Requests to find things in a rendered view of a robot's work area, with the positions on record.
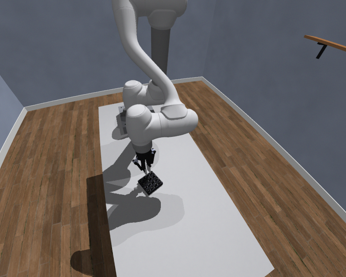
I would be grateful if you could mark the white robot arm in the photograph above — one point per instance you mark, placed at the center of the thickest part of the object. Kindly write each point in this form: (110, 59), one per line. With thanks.
(174, 118)

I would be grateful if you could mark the black knob box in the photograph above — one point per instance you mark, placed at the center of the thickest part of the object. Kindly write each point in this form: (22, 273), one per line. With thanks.
(150, 182)

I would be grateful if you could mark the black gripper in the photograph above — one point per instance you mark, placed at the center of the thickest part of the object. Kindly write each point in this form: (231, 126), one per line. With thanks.
(148, 157)

